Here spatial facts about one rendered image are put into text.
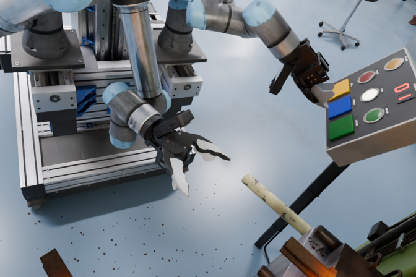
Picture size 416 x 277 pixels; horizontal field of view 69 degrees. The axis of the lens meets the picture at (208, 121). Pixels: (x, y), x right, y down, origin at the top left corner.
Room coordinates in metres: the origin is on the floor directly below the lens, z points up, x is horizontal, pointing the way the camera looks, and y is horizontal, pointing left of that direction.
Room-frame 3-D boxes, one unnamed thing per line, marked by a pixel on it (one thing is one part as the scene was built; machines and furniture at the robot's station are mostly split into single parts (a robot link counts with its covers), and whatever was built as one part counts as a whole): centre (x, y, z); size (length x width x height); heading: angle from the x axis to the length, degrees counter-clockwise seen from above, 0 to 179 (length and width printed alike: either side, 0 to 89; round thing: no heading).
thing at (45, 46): (0.81, 0.64, 0.87); 0.15 x 0.15 x 0.10
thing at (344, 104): (0.84, -0.38, 1.01); 0.07 x 0.05 x 0.07; 179
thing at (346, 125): (0.74, -0.38, 1.01); 0.07 x 0.05 x 0.07; 179
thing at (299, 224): (0.65, -0.41, 0.62); 0.44 x 0.05 x 0.05; 64
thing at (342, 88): (0.94, -0.38, 1.01); 0.07 x 0.05 x 0.07; 179
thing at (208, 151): (0.48, -0.04, 0.97); 0.09 x 0.03 x 0.06; 100
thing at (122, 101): (0.54, 0.21, 0.97); 0.11 x 0.08 x 0.09; 64
